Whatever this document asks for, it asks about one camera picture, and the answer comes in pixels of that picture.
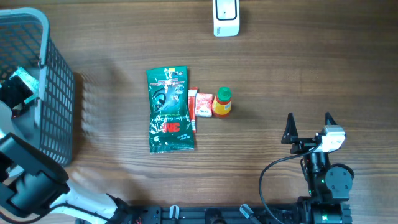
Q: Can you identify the orange sauce bottle green cap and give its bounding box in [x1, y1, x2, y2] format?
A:
[212, 86, 232, 118]

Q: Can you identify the small red white packet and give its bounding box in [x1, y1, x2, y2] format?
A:
[195, 93, 213, 118]

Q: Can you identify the red stick packet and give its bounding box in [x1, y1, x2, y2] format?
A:
[188, 87, 198, 133]

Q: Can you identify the green 3M product pouch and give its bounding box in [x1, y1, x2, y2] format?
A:
[146, 66, 195, 154]

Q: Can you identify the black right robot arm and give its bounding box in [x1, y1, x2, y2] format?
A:
[281, 113, 354, 224]

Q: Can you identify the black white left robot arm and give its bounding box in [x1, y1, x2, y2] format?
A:
[1, 75, 131, 223]

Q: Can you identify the white barcode scanner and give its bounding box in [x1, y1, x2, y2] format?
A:
[213, 0, 240, 37]

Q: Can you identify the pale teal flat packet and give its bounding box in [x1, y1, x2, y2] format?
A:
[9, 67, 39, 105]

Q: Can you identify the grey plastic mesh basket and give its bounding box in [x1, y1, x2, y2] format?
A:
[1, 7, 75, 166]

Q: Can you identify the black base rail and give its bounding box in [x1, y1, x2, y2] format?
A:
[127, 203, 353, 224]

